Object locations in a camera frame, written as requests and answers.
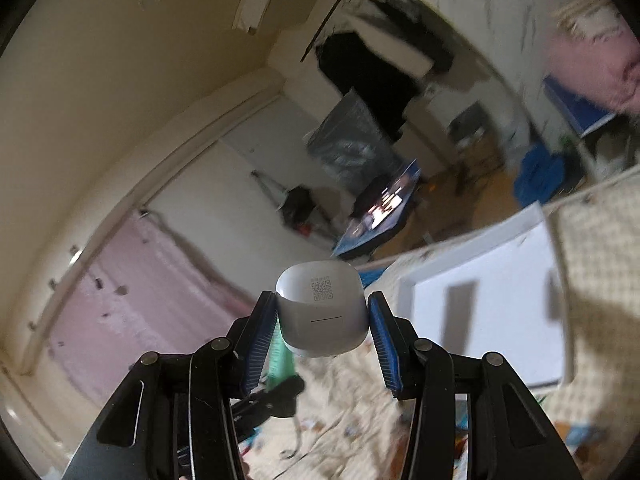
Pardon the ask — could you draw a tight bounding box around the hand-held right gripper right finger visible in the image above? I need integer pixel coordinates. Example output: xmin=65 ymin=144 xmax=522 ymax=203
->
xmin=367 ymin=291 xmax=578 ymax=480

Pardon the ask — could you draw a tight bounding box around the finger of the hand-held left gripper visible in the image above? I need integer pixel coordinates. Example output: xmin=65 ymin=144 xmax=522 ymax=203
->
xmin=232 ymin=375 xmax=306 ymax=441

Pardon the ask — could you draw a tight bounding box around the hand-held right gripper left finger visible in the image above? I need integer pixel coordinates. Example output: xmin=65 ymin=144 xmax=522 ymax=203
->
xmin=62 ymin=290 xmax=281 ymax=480

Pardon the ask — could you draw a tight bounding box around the green cream tube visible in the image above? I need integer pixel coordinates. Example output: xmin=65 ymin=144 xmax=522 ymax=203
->
xmin=265 ymin=335 xmax=298 ymax=391

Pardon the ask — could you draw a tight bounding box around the white earbud case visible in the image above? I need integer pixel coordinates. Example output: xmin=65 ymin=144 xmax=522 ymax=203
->
xmin=275 ymin=259 xmax=371 ymax=358

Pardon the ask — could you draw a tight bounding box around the white cardboard box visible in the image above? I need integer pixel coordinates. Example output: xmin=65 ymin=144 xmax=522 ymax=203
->
xmin=395 ymin=202 xmax=576 ymax=391

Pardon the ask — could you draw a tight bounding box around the pink fuzzy mat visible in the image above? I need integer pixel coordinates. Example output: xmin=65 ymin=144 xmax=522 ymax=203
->
xmin=50 ymin=210 xmax=261 ymax=406

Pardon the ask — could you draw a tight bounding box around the tablet with lit screen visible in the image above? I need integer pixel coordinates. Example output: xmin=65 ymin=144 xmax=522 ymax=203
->
xmin=350 ymin=160 xmax=421 ymax=233

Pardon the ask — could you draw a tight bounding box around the black bag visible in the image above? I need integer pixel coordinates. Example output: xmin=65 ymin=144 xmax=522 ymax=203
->
xmin=280 ymin=185 xmax=326 ymax=231

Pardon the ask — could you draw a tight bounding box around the clear plastic bag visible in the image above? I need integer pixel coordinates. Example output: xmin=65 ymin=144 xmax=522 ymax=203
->
xmin=305 ymin=87 xmax=401 ymax=196

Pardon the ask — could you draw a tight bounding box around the checkered printed blanket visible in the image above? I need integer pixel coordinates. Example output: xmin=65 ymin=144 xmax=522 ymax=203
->
xmin=240 ymin=170 xmax=640 ymax=480

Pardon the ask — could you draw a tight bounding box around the blue crumpled cloth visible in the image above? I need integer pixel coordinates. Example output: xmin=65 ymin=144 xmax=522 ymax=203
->
xmin=515 ymin=142 xmax=583 ymax=206

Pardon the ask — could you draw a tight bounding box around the black hanging garment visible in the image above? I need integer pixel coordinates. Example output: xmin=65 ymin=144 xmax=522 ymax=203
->
xmin=317 ymin=0 xmax=456 ymax=141

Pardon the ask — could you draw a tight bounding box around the blue flat panel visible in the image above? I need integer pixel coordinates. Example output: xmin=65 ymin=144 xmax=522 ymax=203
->
xmin=542 ymin=75 xmax=618 ymax=138

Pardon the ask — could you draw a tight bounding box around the pink folded blanket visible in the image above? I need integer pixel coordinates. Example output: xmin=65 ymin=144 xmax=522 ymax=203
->
xmin=542 ymin=0 xmax=640 ymax=116

